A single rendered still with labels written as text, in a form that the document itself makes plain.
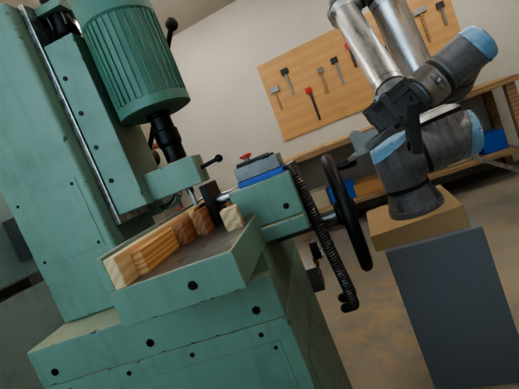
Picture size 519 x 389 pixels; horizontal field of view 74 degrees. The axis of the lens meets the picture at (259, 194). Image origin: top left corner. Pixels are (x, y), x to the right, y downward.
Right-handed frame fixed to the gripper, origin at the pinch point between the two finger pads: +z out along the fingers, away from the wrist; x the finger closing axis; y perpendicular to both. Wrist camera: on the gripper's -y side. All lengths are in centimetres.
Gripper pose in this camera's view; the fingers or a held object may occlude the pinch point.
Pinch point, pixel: (354, 159)
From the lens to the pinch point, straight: 85.8
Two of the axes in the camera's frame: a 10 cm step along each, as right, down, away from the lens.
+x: -1.4, 1.7, -9.8
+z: -7.4, 6.4, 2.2
